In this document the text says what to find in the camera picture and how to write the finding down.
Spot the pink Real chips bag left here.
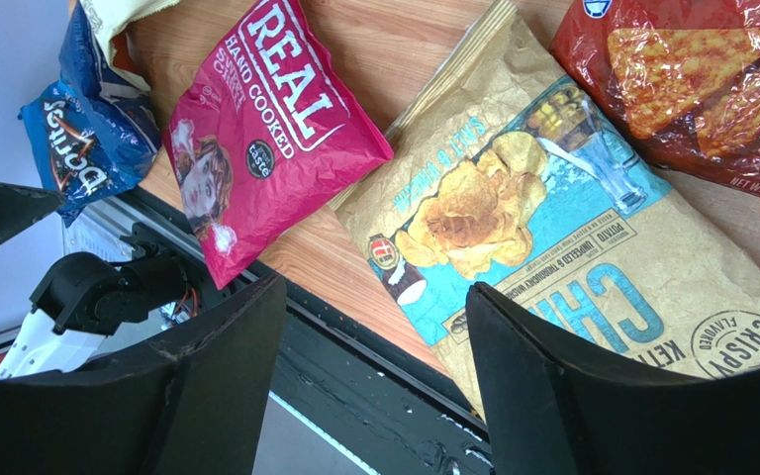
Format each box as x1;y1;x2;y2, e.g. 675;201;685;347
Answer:
164;1;393;288

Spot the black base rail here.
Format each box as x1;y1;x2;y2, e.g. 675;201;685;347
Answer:
93;194;492;474

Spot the tan kettle chips bag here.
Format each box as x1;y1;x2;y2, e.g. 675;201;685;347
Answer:
332;1;760;413

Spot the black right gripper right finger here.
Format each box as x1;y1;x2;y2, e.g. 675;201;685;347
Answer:
465;283;760;474

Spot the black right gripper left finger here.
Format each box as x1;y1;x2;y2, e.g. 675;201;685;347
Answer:
0;275;286;474

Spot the red Doritos bag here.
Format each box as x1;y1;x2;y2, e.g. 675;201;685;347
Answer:
550;0;760;197

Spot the blue Doritos bag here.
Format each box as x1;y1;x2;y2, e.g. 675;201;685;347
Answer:
19;5;160;227

